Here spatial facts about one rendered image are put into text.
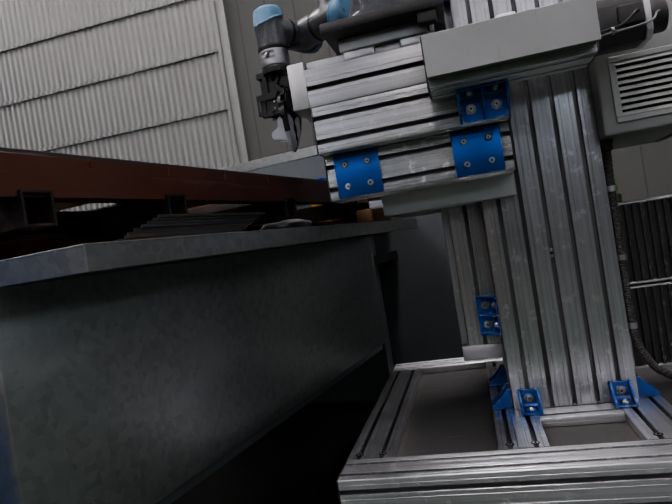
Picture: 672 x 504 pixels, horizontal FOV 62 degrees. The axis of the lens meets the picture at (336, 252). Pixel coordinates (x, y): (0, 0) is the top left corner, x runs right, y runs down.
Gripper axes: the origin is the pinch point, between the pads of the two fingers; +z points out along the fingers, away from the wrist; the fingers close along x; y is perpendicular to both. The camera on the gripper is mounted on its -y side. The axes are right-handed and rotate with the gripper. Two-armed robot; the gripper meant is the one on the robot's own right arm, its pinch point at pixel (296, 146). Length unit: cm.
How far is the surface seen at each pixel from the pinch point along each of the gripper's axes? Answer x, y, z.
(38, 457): 82, 1, 45
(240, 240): 56, -15, 23
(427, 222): -81, -10, 24
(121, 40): -232, 251, -163
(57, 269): 85, -11, 24
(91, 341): 72, 1, 33
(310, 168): -82, 35, -6
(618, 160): -298, -91, 2
